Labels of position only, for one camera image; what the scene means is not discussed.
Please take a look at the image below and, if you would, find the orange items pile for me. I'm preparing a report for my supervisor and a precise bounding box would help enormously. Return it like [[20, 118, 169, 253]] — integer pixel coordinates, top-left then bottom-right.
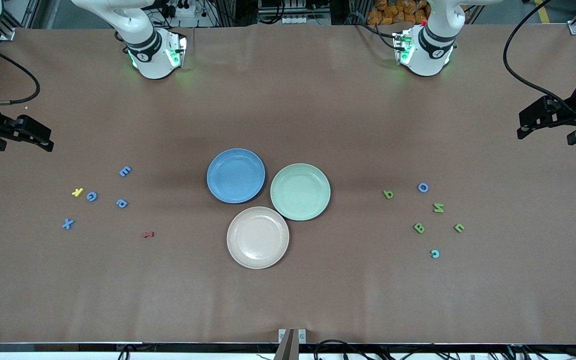
[[366, 0, 431, 26]]

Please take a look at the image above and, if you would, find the white power strip with plugs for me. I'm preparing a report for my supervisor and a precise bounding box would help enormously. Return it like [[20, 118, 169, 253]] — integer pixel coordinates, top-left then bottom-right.
[[165, 0, 195, 18]]

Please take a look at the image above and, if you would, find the blue round plate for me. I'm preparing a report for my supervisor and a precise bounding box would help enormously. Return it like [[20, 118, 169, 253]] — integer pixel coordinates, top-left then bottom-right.
[[206, 148, 266, 204]]

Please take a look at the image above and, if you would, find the beige round plate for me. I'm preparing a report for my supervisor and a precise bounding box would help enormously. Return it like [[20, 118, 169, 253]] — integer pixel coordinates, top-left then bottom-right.
[[226, 206, 290, 270]]

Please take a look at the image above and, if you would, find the green round plate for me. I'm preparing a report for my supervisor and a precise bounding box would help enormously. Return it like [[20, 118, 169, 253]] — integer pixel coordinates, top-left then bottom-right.
[[270, 163, 332, 221]]

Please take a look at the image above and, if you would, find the table cover sheet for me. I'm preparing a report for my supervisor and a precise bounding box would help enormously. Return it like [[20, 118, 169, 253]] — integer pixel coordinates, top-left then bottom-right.
[[0, 22, 576, 346]]

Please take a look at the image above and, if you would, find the metal table edge bracket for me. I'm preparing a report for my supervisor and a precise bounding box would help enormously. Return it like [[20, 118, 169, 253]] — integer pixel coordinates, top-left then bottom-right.
[[278, 328, 307, 346]]

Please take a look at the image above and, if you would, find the brown post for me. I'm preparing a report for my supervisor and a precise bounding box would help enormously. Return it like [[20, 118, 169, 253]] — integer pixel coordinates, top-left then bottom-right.
[[273, 328, 300, 360]]

